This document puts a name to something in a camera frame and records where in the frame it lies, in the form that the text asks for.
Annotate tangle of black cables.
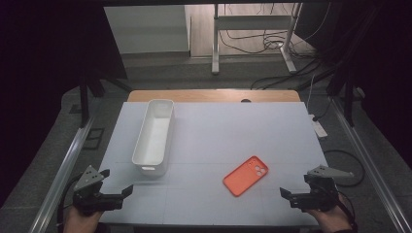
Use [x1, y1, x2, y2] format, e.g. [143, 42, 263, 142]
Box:
[219, 3, 317, 56]

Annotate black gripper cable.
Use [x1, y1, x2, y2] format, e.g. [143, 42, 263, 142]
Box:
[337, 189, 359, 229]
[56, 174, 83, 227]

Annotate black floor bracket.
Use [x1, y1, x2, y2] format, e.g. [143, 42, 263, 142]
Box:
[82, 127, 106, 150]

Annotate wooden table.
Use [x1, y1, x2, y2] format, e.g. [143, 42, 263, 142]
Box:
[126, 89, 302, 104]

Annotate white metal desk frame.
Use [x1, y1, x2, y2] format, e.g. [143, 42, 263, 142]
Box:
[211, 3, 304, 76]

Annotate white power strip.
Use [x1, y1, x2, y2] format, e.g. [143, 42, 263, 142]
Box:
[308, 113, 328, 140]

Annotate person's right hand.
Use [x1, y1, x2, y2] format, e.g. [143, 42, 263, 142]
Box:
[305, 197, 353, 233]

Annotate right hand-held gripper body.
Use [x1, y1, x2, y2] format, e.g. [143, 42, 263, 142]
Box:
[290, 164, 355, 213]

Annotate white plastic storage bin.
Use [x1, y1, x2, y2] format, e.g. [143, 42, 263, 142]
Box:
[131, 98, 176, 178]

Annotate black metal stand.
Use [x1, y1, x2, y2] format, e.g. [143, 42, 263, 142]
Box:
[326, 62, 359, 127]
[78, 66, 132, 128]

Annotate person's left hand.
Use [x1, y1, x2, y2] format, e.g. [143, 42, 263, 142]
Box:
[63, 207, 103, 233]

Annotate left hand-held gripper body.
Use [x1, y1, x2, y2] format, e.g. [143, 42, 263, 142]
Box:
[72, 165, 124, 217]

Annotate black floor cables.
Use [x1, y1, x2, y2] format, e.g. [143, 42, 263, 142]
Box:
[250, 56, 338, 92]

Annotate white cabinet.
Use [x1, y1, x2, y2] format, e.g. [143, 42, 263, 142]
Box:
[103, 4, 191, 55]

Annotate orange phone case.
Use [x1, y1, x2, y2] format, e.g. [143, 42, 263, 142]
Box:
[223, 155, 269, 197]

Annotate black looped cable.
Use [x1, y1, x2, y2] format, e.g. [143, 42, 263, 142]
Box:
[324, 149, 366, 188]

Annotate aluminium rail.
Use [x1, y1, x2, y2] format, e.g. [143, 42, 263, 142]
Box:
[329, 96, 412, 233]
[35, 116, 95, 233]

